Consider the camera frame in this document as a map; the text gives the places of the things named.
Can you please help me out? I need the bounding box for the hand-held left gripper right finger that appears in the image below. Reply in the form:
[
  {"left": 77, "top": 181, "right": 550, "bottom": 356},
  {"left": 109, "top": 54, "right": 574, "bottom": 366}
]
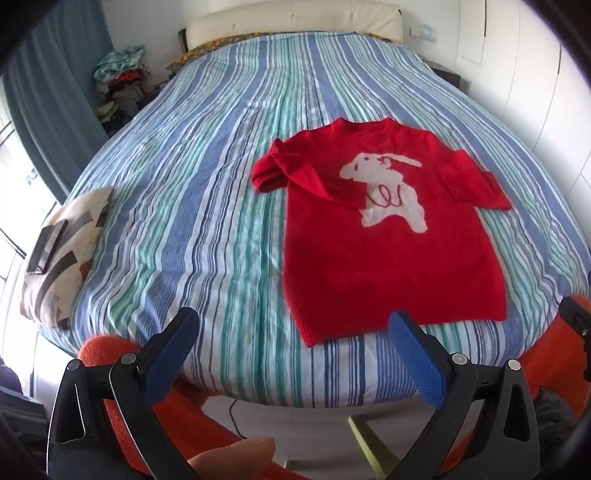
[{"left": 388, "top": 310, "right": 541, "bottom": 480}]

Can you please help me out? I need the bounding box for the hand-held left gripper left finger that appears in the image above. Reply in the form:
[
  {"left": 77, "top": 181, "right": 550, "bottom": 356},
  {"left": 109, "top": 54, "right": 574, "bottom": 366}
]
[{"left": 46, "top": 307, "right": 204, "bottom": 480}]

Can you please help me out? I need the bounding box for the red sweater with white animal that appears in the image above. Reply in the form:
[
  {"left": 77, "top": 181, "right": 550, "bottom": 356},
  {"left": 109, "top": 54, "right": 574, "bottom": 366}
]
[{"left": 250, "top": 117, "right": 515, "bottom": 348}]

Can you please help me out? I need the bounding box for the pile of mixed clothes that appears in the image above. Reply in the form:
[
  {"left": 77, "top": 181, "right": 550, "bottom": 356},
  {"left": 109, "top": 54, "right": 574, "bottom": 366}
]
[{"left": 93, "top": 45, "right": 160, "bottom": 134}]

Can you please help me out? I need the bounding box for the person's left hand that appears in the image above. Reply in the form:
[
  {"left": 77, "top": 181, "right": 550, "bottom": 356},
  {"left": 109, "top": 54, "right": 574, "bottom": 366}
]
[{"left": 187, "top": 438, "right": 277, "bottom": 480}]

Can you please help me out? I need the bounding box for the person's orange fleece clothing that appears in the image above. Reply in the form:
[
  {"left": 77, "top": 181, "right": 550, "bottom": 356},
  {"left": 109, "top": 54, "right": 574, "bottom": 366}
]
[{"left": 76, "top": 300, "right": 591, "bottom": 480}]

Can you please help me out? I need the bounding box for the dark grey cloth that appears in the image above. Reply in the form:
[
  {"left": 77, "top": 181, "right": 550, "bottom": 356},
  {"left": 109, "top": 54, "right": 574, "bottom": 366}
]
[{"left": 531, "top": 390, "right": 580, "bottom": 462}]

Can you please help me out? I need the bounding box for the green plastic object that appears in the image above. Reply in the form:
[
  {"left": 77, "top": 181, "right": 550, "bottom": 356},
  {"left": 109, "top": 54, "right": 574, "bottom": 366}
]
[{"left": 348, "top": 414, "right": 402, "bottom": 480}]

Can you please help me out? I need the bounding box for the cream brown patterned pillow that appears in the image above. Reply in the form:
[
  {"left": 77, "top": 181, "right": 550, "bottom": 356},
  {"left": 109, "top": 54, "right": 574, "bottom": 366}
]
[{"left": 19, "top": 187, "right": 115, "bottom": 330}]

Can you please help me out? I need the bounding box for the white bed base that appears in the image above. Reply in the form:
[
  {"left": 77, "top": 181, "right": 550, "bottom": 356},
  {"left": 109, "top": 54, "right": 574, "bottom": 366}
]
[{"left": 203, "top": 394, "right": 462, "bottom": 462}]

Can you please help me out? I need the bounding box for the blue green striped bed sheet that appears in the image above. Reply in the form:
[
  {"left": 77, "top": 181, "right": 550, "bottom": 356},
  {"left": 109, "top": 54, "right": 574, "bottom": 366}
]
[{"left": 44, "top": 31, "right": 591, "bottom": 409}]

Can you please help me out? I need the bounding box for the dark nightstand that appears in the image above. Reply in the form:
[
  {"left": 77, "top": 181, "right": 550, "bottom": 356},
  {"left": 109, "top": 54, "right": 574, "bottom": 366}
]
[{"left": 427, "top": 60, "right": 472, "bottom": 95}]

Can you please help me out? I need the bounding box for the blue curtain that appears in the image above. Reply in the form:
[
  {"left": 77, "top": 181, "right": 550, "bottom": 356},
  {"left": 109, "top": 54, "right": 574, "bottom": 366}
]
[{"left": 4, "top": 9, "right": 116, "bottom": 204}]

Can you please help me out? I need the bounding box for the cream padded headboard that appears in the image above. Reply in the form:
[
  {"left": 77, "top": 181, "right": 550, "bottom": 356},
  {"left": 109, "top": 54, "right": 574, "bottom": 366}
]
[{"left": 185, "top": 4, "right": 402, "bottom": 54}]

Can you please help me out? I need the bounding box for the black cable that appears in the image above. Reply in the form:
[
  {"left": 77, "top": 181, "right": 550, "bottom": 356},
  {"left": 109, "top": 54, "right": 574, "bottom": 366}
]
[{"left": 228, "top": 398, "right": 247, "bottom": 440}]

